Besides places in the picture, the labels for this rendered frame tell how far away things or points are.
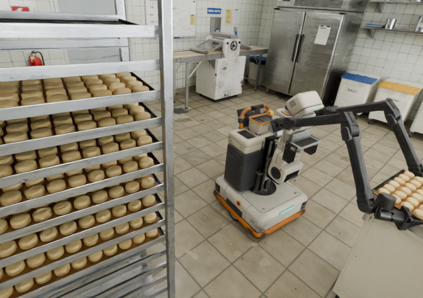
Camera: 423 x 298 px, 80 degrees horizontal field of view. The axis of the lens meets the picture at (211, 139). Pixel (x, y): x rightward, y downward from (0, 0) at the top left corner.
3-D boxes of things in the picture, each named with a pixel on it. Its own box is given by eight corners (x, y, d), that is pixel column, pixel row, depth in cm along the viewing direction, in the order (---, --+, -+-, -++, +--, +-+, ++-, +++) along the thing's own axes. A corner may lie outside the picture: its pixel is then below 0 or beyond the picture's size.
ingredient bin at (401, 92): (363, 123, 462) (378, 82, 426) (374, 115, 502) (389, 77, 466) (396, 134, 428) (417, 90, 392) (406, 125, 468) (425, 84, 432)
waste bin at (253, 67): (270, 84, 661) (275, 58, 630) (258, 87, 628) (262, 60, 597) (254, 79, 695) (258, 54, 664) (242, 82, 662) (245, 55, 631)
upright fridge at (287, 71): (336, 104, 551) (369, -5, 455) (316, 113, 496) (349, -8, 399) (281, 87, 640) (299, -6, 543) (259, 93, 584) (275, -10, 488)
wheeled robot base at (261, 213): (211, 195, 258) (213, 176, 246) (257, 177, 290) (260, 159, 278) (256, 243, 210) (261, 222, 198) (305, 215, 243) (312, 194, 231)
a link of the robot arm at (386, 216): (370, 214, 124) (375, 221, 119) (375, 201, 122) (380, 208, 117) (385, 217, 123) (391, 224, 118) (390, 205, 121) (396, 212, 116)
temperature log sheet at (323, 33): (326, 45, 451) (331, 26, 436) (325, 45, 449) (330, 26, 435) (315, 43, 464) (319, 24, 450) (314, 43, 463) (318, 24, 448)
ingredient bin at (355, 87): (329, 112, 502) (340, 74, 466) (341, 106, 543) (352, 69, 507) (357, 121, 469) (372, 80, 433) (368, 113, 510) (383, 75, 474)
